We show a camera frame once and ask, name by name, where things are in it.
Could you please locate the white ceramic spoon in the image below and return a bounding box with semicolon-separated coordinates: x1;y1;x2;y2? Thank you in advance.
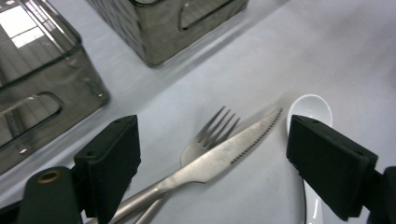
285;93;334;224

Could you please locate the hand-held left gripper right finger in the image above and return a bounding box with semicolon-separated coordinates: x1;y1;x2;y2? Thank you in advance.
286;114;379;222

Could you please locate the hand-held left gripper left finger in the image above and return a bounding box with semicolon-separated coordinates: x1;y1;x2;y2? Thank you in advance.
74;115;142;224

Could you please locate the metal table knife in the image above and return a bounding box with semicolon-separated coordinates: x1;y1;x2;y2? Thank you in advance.
83;106;284;224

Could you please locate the smoky clear plastic bin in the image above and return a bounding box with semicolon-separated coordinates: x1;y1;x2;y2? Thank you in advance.
85;0;250;68
0;0;111;175

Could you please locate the metal fork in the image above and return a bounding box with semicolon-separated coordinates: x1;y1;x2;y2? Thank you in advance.
134;105;241;224

